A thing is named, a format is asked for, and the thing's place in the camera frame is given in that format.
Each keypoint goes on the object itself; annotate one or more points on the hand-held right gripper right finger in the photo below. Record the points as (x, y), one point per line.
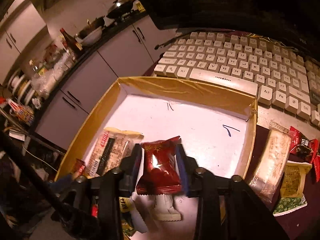
(181, 170)

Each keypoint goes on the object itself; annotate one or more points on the long cream snack packet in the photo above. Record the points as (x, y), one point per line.
(272, 160)

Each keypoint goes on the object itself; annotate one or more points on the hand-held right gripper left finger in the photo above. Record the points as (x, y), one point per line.
(136, 165)

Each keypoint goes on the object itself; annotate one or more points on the red white bag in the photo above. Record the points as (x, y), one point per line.
(22, 111)

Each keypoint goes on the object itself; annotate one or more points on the clear plastic bags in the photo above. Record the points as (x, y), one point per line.
(50, 77)

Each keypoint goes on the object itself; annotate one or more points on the stack of plates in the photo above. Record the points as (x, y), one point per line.
(20, 86)

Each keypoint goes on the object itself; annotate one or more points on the dark red table cloth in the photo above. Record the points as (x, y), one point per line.
(300, 225)

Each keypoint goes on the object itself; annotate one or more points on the yellow green pea packet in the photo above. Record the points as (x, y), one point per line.
(292, 187)

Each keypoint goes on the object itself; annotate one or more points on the black wok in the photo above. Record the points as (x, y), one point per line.
(122, 5)

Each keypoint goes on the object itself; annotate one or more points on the dark sauce bottle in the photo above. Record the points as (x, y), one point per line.
(67, 40)

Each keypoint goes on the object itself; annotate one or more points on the dark pan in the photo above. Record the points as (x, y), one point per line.
(93, 23)

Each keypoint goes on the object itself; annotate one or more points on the white ridged snack packet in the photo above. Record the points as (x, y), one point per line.
(165, 207)

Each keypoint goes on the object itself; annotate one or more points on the grey kitchen cabinet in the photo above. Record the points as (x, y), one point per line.
(100, 67)

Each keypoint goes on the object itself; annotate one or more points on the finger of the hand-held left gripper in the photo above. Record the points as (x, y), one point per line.
(63, 182)

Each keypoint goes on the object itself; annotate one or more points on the yellow snack packet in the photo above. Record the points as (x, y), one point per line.
(125, 205)

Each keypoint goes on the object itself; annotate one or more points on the yellow carton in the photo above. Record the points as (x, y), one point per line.
(140, 6)

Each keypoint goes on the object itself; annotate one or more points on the clear oil bottle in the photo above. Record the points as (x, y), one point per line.
(35, 67)

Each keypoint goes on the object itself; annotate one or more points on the cream packet with dark stripe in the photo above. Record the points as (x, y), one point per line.
(110, 150)

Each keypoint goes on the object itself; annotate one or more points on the white keyboard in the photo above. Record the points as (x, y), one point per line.
(225, 62)

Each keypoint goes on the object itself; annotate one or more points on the pale basin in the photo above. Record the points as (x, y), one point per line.
(91, 37)

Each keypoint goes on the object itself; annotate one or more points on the dark red snack packet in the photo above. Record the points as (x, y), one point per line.
(160, 167)

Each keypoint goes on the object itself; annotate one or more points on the small red packet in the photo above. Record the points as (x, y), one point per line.
(80, 166)

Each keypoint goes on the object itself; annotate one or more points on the grey wall cabinet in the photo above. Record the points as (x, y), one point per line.
(22, 30)

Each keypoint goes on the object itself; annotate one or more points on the red black snack packet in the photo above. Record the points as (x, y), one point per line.
(303, 146)

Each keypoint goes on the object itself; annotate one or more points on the cardboard tray box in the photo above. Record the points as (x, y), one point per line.
(200, 130)

